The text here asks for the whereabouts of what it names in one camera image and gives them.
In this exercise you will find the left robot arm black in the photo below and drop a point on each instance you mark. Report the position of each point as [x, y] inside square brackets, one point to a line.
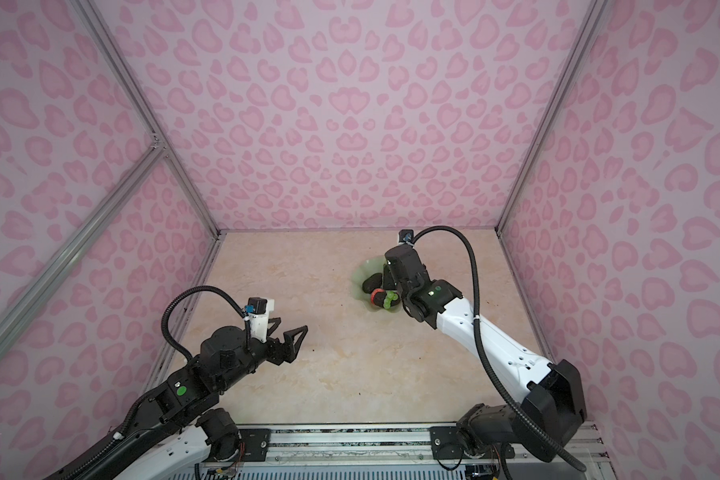
[188, 397]

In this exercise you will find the green fake grape bunch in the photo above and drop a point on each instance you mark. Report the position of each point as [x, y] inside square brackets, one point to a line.
[387, 305]

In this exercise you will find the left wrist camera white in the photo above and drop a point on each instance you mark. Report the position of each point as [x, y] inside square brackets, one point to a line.
[258, 311]

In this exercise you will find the red apple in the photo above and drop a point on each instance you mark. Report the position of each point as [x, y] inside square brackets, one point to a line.
[378, 295]

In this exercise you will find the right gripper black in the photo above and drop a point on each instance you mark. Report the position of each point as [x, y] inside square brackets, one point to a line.
[387, 276]

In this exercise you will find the dark avocado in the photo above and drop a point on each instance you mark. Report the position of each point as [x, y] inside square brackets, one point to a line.
[371, 283]

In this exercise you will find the green glass fruit bowl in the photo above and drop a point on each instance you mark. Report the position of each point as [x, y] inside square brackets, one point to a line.
[364, 270]

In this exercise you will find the metal base rail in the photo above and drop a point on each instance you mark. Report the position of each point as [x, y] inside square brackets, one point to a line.
[396, 451]

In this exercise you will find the aluminium frame profile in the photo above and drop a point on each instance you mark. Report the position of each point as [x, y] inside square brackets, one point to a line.
[16, 319]
[596, 16]

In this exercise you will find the aluminium frame profile right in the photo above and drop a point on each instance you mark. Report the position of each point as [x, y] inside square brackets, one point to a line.
[596, 16]

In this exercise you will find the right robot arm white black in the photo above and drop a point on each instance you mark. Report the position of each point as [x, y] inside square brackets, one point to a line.
[543, 402]

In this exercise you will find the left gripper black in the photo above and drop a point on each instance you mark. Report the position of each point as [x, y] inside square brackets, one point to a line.
[279, 354]

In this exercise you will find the aluminium frame profile left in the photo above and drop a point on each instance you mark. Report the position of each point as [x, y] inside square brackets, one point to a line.
[16, 319]

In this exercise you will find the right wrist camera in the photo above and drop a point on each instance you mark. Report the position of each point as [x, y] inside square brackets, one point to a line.
[406, 236]

